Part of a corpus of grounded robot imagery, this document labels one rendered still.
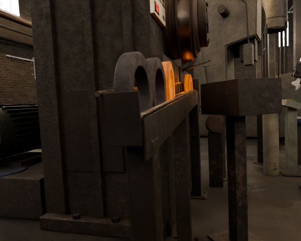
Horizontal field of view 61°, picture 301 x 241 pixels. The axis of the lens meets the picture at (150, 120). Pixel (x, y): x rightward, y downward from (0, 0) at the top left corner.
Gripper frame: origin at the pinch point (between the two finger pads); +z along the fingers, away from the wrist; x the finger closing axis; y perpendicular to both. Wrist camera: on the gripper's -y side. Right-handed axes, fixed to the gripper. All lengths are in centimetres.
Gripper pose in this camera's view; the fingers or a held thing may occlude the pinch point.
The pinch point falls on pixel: (297, 88)
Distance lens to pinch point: 233.5
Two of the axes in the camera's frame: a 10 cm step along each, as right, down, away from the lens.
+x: -2.4, 0.9, -9.7
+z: -2.8, 9.5, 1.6
